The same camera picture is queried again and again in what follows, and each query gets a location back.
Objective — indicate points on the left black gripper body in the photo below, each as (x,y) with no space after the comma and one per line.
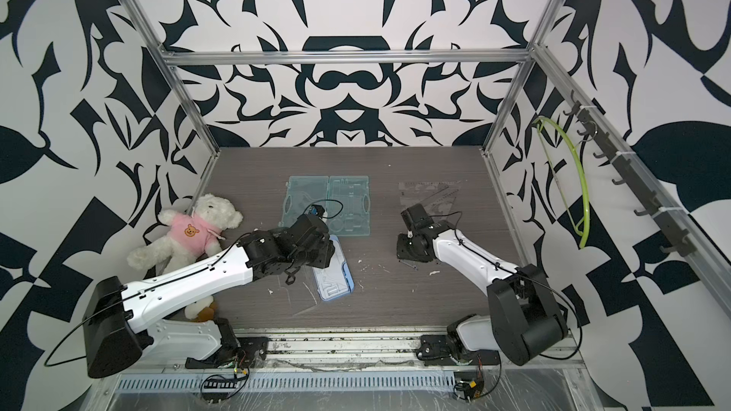
(320,255)

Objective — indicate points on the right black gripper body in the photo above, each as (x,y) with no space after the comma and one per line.
(405,250)

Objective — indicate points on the blue transparent geometry set case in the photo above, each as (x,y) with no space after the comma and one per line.
(335,281)

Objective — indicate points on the clear triangle ruler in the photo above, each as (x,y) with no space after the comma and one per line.
(437,198)

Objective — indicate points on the teal transparent ruler set case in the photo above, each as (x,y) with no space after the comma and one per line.
(346,200)

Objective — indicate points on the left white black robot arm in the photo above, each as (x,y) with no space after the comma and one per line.
(128,324)

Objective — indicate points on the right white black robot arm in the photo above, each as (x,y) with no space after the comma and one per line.
(524,318)

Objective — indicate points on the white teddy bear pink shirt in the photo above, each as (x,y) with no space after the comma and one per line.
(190,236)

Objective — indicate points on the small brown white plush toy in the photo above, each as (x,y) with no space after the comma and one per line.
(201,311)

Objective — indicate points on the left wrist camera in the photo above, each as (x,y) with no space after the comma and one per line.
(317,210)

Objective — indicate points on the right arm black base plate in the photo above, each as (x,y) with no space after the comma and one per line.
(442,350)

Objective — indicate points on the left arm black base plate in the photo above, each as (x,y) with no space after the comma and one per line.
(244,353)

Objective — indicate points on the black wall hook rail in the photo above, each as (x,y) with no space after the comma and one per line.
(633,174)

